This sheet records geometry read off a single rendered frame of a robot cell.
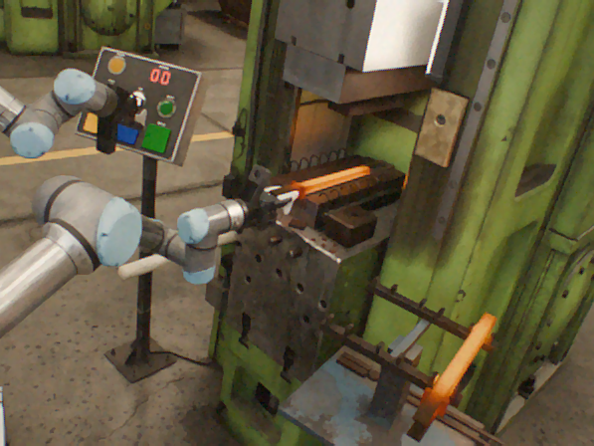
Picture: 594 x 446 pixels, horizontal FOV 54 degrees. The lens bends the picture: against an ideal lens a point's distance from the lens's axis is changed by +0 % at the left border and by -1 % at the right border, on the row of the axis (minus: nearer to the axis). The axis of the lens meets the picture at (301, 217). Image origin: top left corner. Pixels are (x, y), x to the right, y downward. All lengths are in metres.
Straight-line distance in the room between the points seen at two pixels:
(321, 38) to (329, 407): 0.88
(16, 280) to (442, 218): 0.98
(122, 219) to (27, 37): 5.28
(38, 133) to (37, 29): 4.99
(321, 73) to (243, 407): 1.17
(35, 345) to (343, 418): 1.49
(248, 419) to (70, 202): 1.19
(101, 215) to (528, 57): 0.92
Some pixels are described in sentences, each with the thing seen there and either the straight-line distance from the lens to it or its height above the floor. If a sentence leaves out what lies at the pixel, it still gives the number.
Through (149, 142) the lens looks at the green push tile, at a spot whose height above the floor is 0.99.
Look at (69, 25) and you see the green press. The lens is 6.28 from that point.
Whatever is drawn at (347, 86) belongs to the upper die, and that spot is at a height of 1.31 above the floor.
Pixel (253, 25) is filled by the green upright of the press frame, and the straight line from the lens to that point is 1.86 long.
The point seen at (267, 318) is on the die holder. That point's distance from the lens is 1.77.
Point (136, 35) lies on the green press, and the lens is 6.46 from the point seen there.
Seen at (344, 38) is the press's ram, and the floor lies 1.42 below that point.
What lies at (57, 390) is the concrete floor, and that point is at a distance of 2.39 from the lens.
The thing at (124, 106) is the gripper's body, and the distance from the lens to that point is 1.58.
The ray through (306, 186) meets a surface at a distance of 1.61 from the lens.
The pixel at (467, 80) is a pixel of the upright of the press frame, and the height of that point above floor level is 1.39.
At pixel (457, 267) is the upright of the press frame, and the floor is 0.94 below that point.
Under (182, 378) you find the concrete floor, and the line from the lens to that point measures 2.41.
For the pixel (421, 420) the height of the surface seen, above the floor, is 0.96.
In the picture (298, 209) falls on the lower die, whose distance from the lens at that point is 1.62.
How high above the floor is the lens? 1.69
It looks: 28 degrees down
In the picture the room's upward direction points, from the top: 11 degrees clockwise
